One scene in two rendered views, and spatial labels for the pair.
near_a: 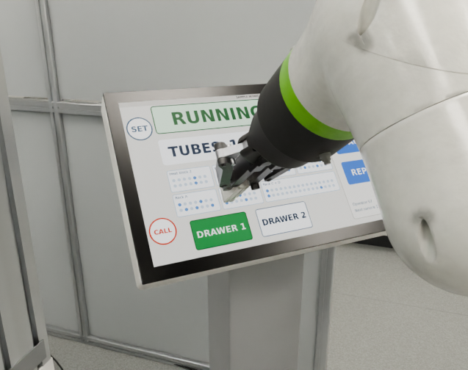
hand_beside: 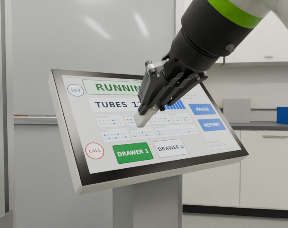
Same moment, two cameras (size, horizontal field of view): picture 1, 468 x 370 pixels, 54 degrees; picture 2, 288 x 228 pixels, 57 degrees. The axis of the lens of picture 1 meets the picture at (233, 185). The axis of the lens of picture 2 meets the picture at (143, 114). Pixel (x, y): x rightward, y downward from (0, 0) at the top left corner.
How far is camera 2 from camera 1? 0.22 m
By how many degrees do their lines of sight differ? 20
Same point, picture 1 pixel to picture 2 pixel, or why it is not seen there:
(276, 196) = (164, 135)
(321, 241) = (195, 162)
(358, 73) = not seen: outside the picture
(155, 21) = (68, 66)
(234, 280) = (135, 200)
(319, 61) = not seen: outside the picture
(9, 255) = not seen: outside the picture
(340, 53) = not seen: outside the picture
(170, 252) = (100, 164)
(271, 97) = (195, 7)
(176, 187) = (101, 125)
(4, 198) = not seen: outside the picture
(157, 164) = (88, 111)
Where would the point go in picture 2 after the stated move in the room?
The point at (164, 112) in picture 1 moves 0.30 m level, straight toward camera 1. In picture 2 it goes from (91, 83) to (118, 68)
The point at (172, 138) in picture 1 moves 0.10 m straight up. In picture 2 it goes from (96, 97) to (96, 56)
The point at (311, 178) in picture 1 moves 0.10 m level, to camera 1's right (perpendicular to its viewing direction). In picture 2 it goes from (182, 126) to (216, 125)
